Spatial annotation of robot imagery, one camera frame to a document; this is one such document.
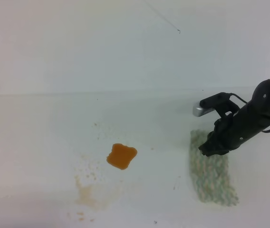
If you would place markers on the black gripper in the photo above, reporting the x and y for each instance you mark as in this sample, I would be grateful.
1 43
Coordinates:
232 131

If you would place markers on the green white woven rag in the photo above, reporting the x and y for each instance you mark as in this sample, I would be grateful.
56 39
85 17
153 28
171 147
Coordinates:
210 175

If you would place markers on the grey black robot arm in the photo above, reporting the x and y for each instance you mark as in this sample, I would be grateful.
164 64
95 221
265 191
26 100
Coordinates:
260 101

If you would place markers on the orange brown coffee puddle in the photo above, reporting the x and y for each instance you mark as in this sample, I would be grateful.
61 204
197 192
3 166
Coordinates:
121 156

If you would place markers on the faint dried coffee stain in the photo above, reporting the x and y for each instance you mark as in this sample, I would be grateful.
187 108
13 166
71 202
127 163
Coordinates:
95 188

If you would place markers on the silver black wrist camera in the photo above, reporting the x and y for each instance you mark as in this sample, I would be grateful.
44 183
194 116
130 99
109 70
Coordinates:
220 103

